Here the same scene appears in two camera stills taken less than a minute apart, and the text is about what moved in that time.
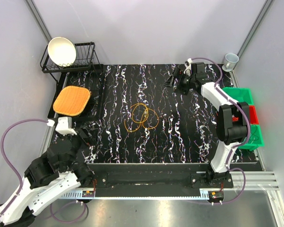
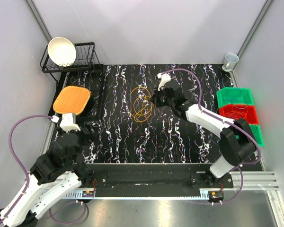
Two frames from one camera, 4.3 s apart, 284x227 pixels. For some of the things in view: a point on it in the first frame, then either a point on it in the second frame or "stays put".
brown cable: x=253 y=134 stays put
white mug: x=230 y=61 stays put
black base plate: x=152 y=179 stays put
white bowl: x=62 y=51 stays put
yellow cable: x=141 y=114 → x=140 y=104
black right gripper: x=178 y=74 → x=155 y=98
